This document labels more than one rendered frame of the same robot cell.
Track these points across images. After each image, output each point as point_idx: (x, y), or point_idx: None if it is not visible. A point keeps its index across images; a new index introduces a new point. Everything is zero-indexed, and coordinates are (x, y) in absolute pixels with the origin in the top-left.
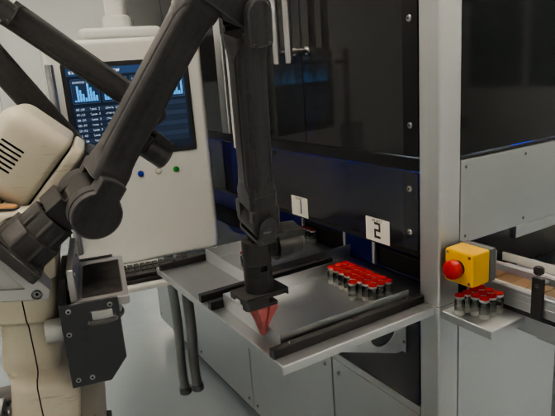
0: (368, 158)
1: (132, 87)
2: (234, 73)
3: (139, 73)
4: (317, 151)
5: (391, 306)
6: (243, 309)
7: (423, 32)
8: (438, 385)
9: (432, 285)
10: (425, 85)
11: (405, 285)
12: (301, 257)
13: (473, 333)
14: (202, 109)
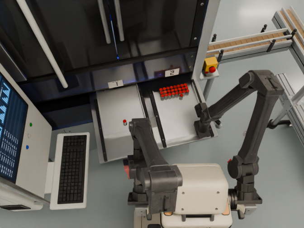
0: (169, 54)
1: (261, 133)
2: (247, 95)
3: (262, 128)
4: (130, 62)
5: (197, 91)
6: (183, 136)
7: (210, 8)
8: None
9: (197, 75)
10: (207, 25)
11: (176, 78)
12: (141, 101)
13: None
14: (16, 84)
